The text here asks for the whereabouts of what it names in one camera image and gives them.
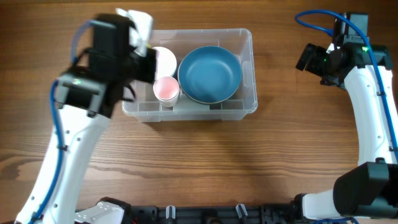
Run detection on pink bowl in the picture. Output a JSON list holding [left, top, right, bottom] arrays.
[[152, 47, 177, 80]]

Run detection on pink cup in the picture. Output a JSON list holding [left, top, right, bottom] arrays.
[[153, 77, 180, 101]]

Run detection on dark blue plate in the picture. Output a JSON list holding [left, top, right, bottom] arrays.
[[177, 45, 243, 103]]

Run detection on pale green cup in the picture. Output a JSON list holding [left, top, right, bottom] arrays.
[[159, 98, 178, 108]]

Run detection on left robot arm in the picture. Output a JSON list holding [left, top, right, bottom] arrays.
[[15, 47, 156, 223]]

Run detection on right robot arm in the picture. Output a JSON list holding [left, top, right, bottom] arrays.
[[292, 42, 397, 222]]

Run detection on clear plastic storage container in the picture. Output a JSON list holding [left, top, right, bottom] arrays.
[[122, 28, 258, 122]]

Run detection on right blue cable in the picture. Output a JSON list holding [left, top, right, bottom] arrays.
[[294, 9, 398, 224]]

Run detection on blue cable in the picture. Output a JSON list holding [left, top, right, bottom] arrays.
[[294, 9, 398, 224], [27, 19, 97, 224]]

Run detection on left blue cable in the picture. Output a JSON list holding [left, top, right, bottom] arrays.
[[27, 19, 97, 224]]

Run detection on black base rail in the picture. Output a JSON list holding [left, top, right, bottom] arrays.
[[120, 203, 299, 224]]

